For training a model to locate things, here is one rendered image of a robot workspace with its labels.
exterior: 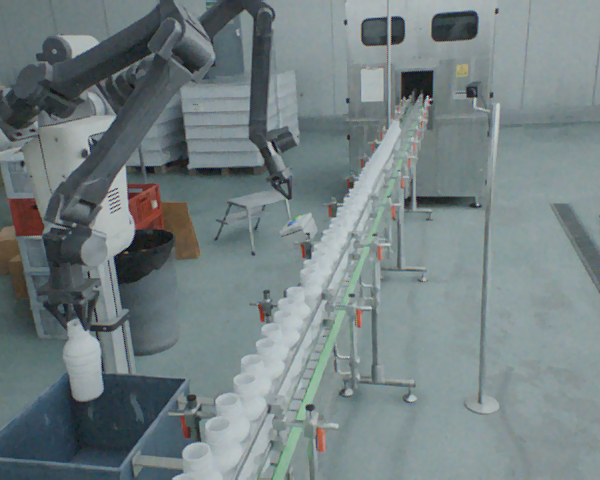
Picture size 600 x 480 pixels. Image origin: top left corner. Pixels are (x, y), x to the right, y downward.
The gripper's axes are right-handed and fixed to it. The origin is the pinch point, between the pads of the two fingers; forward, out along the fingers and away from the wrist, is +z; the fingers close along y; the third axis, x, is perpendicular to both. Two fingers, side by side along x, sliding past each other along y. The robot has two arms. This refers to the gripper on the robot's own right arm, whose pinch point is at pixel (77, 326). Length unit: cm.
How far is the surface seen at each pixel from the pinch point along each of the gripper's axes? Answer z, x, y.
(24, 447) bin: 27.8, -2.2, -16.1
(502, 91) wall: 65, 1046, 181
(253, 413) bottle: 3.5, -20.6, 42.1
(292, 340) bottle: 3.6, 3.5, 43.0
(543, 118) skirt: 115, 1041, 250
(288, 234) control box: 7, 79, 25
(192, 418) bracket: 7.4, -17.5, 30.2
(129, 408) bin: 29.2, 14.8, -1.1
